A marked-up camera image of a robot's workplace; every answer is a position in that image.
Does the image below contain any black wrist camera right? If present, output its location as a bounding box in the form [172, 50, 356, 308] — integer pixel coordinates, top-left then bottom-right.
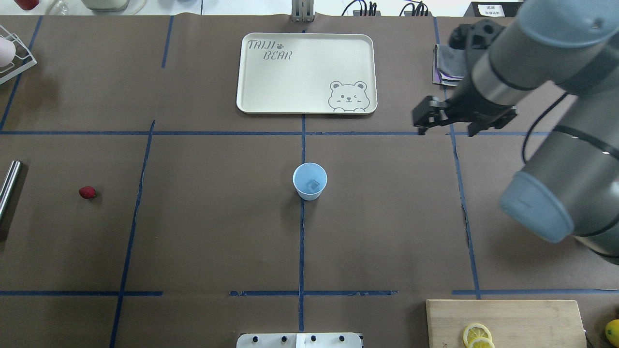
[448, 18, 505, 69]

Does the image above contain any bamboo cutting board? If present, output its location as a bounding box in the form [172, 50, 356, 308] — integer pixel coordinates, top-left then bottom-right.
[425, 299, 587, 348]

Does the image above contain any steel muddler black tip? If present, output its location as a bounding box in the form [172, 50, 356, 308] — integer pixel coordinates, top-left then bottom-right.
[0, 160, 23, 221]

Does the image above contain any ice cube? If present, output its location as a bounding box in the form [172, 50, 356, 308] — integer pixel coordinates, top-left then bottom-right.
[307, 179, 322, 192]

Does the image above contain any lemon slice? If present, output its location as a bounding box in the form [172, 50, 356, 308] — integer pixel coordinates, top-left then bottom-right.
[462, 322, 493, 347]
[467, 337, 495, 348]

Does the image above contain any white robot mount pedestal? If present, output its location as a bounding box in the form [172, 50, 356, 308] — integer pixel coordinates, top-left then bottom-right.
[236, 332, 364, 348]

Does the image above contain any light blue plastic cup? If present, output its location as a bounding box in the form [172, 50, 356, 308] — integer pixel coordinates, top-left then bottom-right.
[292, 162, 328, 201]

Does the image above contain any whole yellow lemon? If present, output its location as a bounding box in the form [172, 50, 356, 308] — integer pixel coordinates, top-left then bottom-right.
[605, 319, 619, 348]

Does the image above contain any aluminium frame post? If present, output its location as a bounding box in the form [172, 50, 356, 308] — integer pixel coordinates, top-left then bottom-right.
[291, 0, 315, 23]

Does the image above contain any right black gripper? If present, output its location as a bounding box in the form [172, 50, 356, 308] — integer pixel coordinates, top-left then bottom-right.
[412, 87, 518, 137]

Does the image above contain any cream bear serving tray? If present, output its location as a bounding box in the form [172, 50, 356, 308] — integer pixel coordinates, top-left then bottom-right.
[236, 32, 378, 115]

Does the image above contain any grey folded cloth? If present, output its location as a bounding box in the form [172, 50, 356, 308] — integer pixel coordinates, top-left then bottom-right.
[432, 44, 468, 87]

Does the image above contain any red strawberry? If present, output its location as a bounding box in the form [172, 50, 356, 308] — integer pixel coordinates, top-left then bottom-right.
[79, 187, 97, 200]

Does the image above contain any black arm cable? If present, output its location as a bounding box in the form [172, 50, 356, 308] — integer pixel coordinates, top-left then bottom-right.
[521, 92, 569, 165]

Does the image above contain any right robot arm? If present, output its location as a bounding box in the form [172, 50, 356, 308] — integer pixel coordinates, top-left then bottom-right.
[412, 0, 619, 264]

